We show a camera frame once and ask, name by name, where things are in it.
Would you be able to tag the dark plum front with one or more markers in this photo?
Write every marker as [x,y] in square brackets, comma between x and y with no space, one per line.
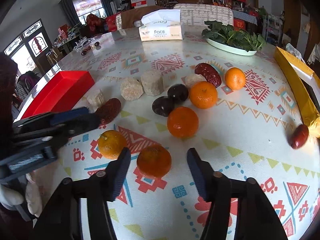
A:
[163,106]

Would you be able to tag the orange tangerine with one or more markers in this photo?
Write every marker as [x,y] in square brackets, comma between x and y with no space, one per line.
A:
[154,162]
[182,122]
[203,95]
[235,78]
[111,144]

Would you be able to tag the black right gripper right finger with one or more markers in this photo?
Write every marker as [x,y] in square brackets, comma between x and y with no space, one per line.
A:
[256,217]

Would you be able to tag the beige rice cake block small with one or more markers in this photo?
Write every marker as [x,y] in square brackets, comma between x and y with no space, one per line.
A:
[96,99]

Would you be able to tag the dark red date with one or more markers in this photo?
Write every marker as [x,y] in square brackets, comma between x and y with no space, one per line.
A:
[108,111]

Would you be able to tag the orange tangerine far right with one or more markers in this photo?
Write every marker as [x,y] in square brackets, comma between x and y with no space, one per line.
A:
[235,78]

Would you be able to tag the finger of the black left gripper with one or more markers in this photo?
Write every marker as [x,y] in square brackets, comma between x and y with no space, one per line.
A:
[76,126]
[49,119]

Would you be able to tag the red rectangular tray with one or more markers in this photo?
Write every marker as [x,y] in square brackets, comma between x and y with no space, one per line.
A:
[61,93]

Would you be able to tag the beige rice cake block round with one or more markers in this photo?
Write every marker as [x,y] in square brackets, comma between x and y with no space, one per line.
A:
[131,89]

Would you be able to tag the orange tangerine front left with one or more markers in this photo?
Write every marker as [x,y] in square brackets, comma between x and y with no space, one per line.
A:
[111,144]

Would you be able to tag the yellow cardboard box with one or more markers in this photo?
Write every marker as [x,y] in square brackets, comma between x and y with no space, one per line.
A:
[297,74]

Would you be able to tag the white plate of greens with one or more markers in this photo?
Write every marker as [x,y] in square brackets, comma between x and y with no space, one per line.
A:
[226,38]

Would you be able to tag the beige rice cake block tall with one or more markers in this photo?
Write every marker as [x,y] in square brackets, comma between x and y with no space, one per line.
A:
[152,81]

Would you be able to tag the white tissue box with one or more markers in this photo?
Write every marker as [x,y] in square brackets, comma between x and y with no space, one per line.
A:
[160,25]

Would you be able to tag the orange tangerine upper middle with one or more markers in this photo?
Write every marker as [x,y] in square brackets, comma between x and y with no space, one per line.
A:
[203,95]

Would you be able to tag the dark plum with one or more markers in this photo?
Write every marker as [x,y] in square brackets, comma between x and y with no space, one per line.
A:
[178,93]
[163,106]

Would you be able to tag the brown chair back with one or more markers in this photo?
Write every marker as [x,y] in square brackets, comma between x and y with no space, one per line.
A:
[126,19]

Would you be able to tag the white gloved left hand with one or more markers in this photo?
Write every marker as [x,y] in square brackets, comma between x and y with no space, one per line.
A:
[11,198]

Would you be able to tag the large red date centre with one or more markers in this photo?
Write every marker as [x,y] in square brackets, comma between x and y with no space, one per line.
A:
[209,73]

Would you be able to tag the patterned chair back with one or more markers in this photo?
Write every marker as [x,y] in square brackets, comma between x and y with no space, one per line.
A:
[197,14]

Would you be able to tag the orange tangerine front centre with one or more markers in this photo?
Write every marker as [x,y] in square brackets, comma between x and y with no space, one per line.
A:
[154,162]

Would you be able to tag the red gift box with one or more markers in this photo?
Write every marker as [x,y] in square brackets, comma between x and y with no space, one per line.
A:
[111,23]

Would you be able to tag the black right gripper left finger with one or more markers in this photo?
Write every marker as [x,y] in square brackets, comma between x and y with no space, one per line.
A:
[61,217]

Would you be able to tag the white rice ball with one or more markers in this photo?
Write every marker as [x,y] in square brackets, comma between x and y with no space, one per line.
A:
[192,79]

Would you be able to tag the dark plum back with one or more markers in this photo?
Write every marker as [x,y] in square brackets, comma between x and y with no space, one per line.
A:
[178,93]

